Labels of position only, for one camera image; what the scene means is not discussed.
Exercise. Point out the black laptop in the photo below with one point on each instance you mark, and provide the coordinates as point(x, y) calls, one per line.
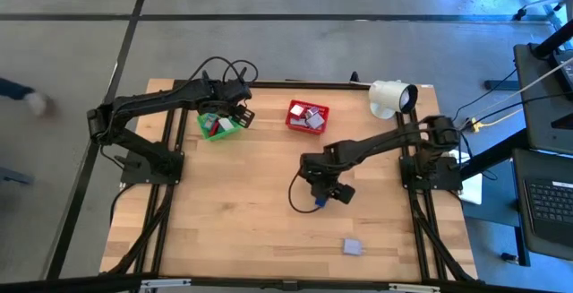
point(550, 203)

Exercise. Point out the blue rectangular box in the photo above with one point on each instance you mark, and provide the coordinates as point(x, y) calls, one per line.
point(320, 203)

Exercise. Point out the black aluminium table frame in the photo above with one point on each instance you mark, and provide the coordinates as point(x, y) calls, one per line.
point(268, 85)

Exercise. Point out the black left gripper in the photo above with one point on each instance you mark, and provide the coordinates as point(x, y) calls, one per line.
point(228, 93)

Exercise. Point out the green plastic basket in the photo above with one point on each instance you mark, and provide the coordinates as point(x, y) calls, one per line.
point(215, 136)

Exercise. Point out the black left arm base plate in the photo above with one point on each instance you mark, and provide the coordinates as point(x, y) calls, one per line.
point(134, 176)

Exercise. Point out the black crossbar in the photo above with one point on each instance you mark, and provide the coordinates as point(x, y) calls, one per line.
point(89, 284)

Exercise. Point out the person's leg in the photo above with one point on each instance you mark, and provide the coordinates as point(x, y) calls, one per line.
point(13, 90)

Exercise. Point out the person's foot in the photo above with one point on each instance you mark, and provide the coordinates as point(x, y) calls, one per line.
point(40, 104)

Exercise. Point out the black pole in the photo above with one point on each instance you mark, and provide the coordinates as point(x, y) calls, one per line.
point(553, 40)

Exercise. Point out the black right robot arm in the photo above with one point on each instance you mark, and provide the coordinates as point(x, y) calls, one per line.
point(380, 143)

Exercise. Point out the white paper sheet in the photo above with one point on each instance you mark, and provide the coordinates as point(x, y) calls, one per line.
point(472, 190)

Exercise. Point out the black frame clamp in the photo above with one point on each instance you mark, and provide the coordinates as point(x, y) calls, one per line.
point(354, 77)
point(205, 77)

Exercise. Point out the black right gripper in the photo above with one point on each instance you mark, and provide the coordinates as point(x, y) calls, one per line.
point(329, 187)

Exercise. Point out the silver metal bracket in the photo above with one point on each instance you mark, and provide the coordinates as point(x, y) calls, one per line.
point(414, 287)
point(165, 283)

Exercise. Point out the red plastic basket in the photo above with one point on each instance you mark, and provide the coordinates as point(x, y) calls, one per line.
point(309, 130)

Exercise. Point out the black caster wheel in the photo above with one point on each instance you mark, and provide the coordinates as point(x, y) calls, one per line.
point(510, 258)

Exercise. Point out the grey floor object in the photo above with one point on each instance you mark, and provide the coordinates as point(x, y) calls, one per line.
point(15, 177)

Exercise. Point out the black stand foot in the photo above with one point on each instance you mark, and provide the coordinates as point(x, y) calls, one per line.
point(501, 85)

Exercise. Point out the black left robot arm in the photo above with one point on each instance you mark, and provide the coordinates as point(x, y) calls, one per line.
point(147, 100)

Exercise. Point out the black side desk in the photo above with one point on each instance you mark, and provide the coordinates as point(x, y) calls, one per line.
point(541, 105)

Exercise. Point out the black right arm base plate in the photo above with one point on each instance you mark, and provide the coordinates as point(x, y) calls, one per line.
point(447, 181)

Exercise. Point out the black stand beam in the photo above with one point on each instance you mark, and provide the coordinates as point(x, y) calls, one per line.
point(492, 156)

